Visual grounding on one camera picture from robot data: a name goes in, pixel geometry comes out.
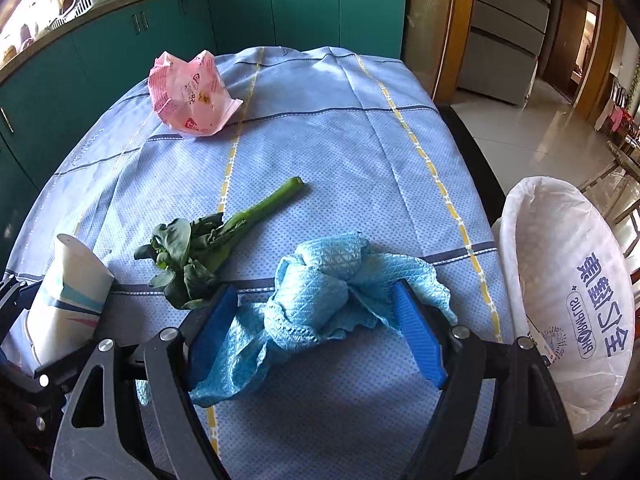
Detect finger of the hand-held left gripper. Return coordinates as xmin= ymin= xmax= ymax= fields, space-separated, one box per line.
xmin=0 ymin=274 xmax=33 ymax=311
xmin=31 ymin=355 xmax=81 ymax=391

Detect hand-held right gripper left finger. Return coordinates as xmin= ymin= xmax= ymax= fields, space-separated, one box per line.
xmin=50 ymin=284 xmax=240 ymax=480

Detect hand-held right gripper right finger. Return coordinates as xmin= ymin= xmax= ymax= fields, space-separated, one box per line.
xmin=392 ymin=280 xmax=581 ymax=480

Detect white paper cup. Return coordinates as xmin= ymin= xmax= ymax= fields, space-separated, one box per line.
xmin=26 ymin=233 xmax=116 ymax=365

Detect light blue cleaning cloth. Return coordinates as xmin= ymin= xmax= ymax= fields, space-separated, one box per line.
xmin=189 ymin=231 xmax=458 ymax=407

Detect white lined trash bin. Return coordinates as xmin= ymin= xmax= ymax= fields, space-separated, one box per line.
xmin=492 ymin=176 xmax=636 ymax=435

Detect green leafy vegetable stalk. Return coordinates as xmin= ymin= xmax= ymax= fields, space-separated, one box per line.
xmin=134 ymin=176 xmax=305 ymax=310

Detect light blue striped tablecloth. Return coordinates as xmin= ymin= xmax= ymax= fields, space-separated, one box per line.
xmin=2 ymin=46 xmax=516 ymax=480

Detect black table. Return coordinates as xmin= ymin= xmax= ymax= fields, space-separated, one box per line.
xmin=434 ymin=102 xmax=508 ymax=226

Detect pink printed plastic bag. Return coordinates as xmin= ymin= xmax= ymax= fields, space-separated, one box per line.
xmin=148 ymin=50 xmax=244 ymax=138

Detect wooden bench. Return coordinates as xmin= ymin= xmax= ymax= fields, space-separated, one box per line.
xmin=607 ymin=141 xmax=640 ymax=226

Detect red cushioned chairs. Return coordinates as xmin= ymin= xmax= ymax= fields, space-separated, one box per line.
xmin=595 ymin=75 xmax=640 ymax=138

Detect white dish rack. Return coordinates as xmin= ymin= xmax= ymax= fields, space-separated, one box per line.
xmin=50 ymin=0 xmax=131 ymax=28

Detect glass sliding door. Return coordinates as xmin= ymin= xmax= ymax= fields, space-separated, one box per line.
xmin=405 ymin=0 xmax=478 ymax=106

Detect silver refrigerator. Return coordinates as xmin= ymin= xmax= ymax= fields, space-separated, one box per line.
xmin=457 ymin=0 xmax=556 ymax=107

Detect brown wooden door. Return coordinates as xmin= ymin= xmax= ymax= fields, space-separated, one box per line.
xmin=542 ymin=0 xmax=601 ymax=106

